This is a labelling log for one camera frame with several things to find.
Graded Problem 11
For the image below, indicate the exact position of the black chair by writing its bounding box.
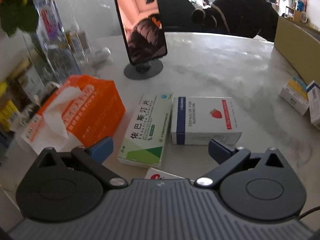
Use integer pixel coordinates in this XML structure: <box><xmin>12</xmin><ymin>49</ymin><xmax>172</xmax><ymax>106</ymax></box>
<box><xmin>157</xmin><ymin>0</ymin><xmax>197</xmax><ymax>33</ymax></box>

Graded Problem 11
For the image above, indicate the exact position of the green white medicine box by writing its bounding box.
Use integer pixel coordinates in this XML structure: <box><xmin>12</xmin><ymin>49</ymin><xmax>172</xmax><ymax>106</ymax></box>
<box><xmin>118</xmin><ymin>93</ymin><xmax>174</xmax><ymax>168</ymax></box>

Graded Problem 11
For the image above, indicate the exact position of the black jacket on chair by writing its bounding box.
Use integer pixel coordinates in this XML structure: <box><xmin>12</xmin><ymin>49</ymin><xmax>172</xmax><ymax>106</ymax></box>
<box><xmin>191</xmin><ymin>0</ymin><xmax>279</xmax><ymax>42</ymax></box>

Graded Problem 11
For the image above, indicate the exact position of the white OTC medicine box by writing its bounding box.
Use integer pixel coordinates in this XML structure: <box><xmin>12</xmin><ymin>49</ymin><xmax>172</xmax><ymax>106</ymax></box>
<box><xmin>145</xmin><ymin>168</ymin><xmax>183</xmax><ymax>180</ymax></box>

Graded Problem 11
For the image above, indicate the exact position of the strawberry cefaclor medicine box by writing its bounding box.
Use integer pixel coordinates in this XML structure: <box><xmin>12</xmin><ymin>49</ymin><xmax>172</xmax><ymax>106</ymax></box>
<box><xmin>171</xmin><ymin>96</ymin><xmax>242</xmax><ymax>145</ymax></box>

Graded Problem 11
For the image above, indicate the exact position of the orange tissue pack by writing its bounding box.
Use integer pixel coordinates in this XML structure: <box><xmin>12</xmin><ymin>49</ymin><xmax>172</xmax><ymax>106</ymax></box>
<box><xmin>18</xmin><ymin>75</ymin><xmax>125</xmax><ymax>154</ymax></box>

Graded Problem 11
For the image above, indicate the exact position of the beige cardboard storage box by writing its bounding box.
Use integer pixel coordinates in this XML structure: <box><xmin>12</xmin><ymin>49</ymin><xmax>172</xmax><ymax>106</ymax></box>
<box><xmin>274</xmin><ymin>17</ymin><xmax>320</xmax><ymax>84</ymax></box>

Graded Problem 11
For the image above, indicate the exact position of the clear plastic water bottle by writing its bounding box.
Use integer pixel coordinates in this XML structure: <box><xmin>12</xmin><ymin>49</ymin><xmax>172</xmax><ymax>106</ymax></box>
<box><xmin>33</xmin><ymin>0</ymin><xmax>81</xmax><ymax>84</ymax></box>

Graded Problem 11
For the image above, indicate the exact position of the yellow blue medicine box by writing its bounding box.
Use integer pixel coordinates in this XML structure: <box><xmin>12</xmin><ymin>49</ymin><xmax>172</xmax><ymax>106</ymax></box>
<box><xmin>279</xmin><ymin>77</ymin><xmax>309</xmax><ymax>116</ymax></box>

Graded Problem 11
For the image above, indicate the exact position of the white blue medicine box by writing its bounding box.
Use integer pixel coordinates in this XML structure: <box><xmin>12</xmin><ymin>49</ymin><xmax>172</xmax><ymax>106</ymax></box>
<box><xmin>306</xmin><ymin>80</ymin><xmax>320</xmax><ymax>129</ymax></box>

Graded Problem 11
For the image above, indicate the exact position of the black round phone stand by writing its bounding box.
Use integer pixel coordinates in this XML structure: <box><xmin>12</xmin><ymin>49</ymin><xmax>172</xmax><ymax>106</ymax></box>
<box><xmin>124</xmin><ymin>59</ymin><xmax>163</xmax><ymax>80</ymax></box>

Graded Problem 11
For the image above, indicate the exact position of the smartphone on stand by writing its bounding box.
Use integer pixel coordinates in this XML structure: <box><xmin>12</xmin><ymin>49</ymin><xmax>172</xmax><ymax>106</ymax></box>
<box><xmin>114</xmin><ymin>0</ymin><xmax>168</xmax><ymax>65</ymax></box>

